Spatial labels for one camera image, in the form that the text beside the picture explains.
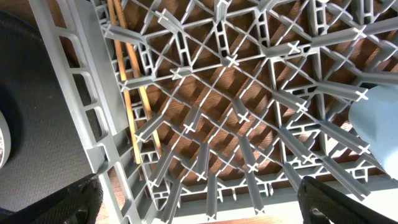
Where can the grey dishwasher rack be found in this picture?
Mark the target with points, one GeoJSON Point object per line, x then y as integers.
{"type": "Point", "coordinates": [247, 97]}

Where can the round black serving tray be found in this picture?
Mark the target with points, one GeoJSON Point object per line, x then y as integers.
{"type": "Point", "coordinates": [46, 152]}

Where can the grey plate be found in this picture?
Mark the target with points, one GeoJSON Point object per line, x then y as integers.
{"type": "Point", "coordinates": [5, 141]}

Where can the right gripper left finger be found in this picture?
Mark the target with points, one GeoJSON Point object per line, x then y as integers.
{"type": "Point", "coordinates": [79, 203]}

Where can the blue plastic cup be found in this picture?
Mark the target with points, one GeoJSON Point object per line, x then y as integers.
{"type": "Point", "coordinates": [375, 121]}

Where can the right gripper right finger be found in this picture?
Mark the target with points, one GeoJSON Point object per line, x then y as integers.
{"type": "Point", "coordinates": [319, 203]}

